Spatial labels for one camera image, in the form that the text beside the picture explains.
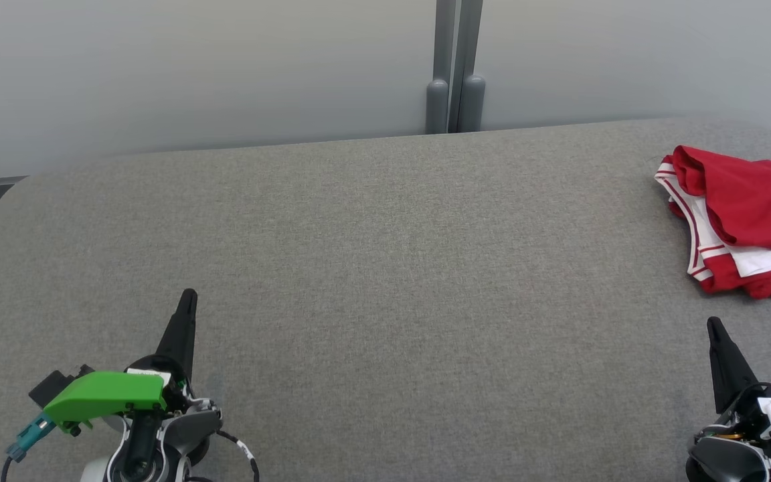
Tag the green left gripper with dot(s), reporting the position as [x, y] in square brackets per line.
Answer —
[111, 395]

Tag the red jersey white sleeves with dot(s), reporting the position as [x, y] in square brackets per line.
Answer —
[753, 201]

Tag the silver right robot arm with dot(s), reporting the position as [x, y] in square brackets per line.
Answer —
[720, 462]

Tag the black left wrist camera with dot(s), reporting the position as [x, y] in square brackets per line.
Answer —
[51, 388]

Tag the grey partition post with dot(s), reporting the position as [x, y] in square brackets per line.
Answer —
[472, 100]

